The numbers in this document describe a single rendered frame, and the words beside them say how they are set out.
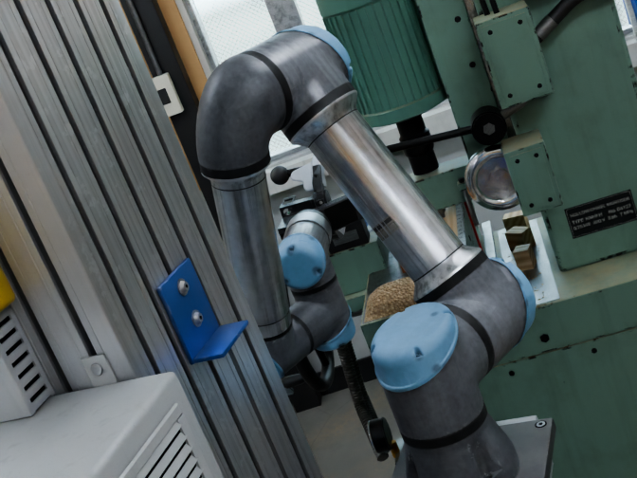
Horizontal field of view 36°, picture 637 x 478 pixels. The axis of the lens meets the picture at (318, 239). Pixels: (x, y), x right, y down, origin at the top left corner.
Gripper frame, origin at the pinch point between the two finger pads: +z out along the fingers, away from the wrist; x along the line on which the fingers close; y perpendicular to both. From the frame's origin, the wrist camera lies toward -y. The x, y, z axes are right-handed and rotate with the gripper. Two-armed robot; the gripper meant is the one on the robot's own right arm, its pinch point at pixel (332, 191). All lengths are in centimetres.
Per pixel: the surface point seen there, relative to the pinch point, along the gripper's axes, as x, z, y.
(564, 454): 58, -10, -28
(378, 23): -26.0, 3.9, -16.3
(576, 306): 29.2, -10.0, -36.6
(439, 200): 9.9, 8.7, -17.4
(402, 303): 17.3, -17.5, -8.6
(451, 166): 4.7, 10.8, -21.3
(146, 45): -23, 132, 66
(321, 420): 113, 122, 51
